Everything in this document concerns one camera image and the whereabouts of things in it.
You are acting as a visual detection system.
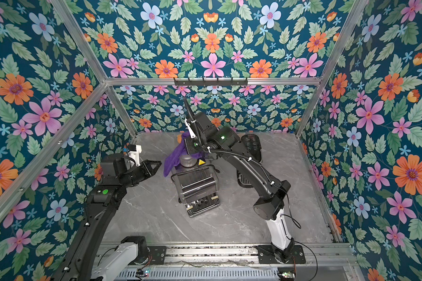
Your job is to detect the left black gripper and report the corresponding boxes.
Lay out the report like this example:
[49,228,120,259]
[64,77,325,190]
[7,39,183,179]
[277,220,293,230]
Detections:
[118,159,162,189]

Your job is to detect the purple cleaning cloth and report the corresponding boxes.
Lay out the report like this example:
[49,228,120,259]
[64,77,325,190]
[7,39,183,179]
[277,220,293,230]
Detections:
[164,132,205,177]

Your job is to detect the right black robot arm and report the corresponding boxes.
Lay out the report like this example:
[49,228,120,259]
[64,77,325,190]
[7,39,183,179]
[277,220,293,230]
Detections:
[185,110,295,263]

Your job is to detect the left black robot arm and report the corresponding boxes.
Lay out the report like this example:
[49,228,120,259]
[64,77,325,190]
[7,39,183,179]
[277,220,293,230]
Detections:
[51,153,162,281]

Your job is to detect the black capsule coffee machine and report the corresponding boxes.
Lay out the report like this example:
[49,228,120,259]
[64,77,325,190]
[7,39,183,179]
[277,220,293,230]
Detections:
[236,134,262,189]

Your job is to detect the grey water tank lid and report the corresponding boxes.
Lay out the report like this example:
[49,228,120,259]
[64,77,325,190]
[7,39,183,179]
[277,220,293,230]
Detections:
[179,154,198,168]

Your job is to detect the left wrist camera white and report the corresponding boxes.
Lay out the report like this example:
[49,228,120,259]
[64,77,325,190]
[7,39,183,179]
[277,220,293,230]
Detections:
[127,144,142,167]

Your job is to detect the black hook rail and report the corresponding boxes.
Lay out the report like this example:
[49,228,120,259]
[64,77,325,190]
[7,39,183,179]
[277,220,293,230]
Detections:
[173,78,249,87]

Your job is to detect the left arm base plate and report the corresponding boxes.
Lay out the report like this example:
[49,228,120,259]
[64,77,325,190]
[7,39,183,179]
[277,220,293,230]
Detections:
[126,245,167,267]

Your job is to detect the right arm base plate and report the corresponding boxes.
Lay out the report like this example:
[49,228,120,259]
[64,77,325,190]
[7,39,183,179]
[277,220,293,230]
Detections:
[256,245,306,265]

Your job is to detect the aluminium front rail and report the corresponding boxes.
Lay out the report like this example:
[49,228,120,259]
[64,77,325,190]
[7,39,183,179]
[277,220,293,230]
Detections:
[68,242,359,269]

